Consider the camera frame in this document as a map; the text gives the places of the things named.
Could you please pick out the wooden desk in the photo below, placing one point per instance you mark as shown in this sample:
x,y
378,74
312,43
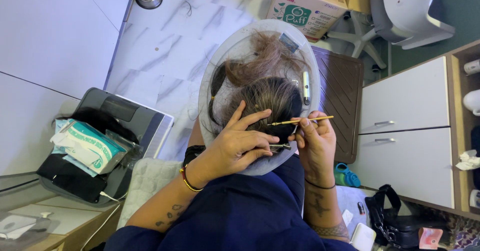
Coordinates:
x,y
67,217

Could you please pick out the metal hair clip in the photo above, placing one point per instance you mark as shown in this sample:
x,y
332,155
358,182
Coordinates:
x,y
280,146

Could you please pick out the brown ribbed plastic board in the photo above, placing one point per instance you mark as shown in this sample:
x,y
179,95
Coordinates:
x,y
339,101

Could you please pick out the small blue packet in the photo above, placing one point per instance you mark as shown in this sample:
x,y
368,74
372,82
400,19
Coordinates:
x,y
289,42

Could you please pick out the crumpled white tissue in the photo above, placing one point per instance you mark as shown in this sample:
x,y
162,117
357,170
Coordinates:
x,y
468,161

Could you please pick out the silver pen-shaped tool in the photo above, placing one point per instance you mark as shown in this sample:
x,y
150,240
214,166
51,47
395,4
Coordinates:
x,y
306,87

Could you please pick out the black phone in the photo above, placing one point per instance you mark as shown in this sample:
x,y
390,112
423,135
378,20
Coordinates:
x,y
71,178

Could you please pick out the person's right hand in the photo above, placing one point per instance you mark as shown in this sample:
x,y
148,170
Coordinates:
x,y
318,149

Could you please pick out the black wrist band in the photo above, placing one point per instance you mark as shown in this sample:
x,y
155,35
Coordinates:
x,y
192,153

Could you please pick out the white roll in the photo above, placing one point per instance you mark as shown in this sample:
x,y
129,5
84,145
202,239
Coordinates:
x,y
472,67

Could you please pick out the teal wet wipes pack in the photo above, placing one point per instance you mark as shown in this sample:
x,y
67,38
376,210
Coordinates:
x,y
90,146

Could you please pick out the grey quilted cushion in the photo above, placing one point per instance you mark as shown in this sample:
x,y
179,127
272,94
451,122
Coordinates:
x,y
150,183

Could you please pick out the white rounded case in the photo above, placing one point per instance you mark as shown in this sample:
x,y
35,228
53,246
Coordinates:
x,y
363,238

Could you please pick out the white container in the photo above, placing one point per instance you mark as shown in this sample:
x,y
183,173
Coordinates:
x,y
475,199

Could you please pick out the grey office chair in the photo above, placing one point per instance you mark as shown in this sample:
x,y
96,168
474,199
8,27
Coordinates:
x,y
401,10

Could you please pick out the gold ventilating needle tool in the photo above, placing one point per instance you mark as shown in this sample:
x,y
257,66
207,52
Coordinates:
x,y
292,122

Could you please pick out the grey plastic box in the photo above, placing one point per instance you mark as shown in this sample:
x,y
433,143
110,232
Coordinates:
x,y
146,119

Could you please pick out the white mug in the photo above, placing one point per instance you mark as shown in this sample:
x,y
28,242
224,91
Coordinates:
x,y
473,101

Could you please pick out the printed cardboard box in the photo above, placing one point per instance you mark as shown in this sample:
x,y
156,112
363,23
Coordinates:
x,y
305,9

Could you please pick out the blue and green bottle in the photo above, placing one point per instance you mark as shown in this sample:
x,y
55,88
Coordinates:
x,y
347,175

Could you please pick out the clear plastic bag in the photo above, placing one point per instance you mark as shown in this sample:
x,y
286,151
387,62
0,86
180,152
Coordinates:
x,y
129,149

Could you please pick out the pink packet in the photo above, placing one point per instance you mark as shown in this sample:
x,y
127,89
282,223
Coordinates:
x,y
430,239

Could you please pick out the person's left hand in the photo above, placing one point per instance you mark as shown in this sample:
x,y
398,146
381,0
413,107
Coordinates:
x,y
221,151

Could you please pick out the small black lighter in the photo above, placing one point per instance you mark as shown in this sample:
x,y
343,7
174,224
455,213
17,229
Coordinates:
x,y
361,208

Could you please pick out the white paper slip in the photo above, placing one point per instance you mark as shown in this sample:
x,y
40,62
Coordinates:
x,y
347,217

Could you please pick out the brown and black wig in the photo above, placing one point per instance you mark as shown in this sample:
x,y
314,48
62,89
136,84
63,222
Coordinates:
x,y
268,93

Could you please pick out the clear bag with white device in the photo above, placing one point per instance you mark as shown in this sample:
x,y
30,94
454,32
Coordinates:
x,y
20,226

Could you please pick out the clear oval plastic tray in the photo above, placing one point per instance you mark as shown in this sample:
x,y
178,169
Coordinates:
x,y
210,131

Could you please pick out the white drawer cabinet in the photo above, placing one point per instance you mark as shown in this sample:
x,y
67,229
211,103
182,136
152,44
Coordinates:
x,y
408,131

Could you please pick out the person's navy blue clothing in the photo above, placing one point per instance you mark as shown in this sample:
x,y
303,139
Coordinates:
x,y
240,217

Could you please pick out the small silver clip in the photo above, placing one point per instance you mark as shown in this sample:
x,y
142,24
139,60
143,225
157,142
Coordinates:
x,y
295,83

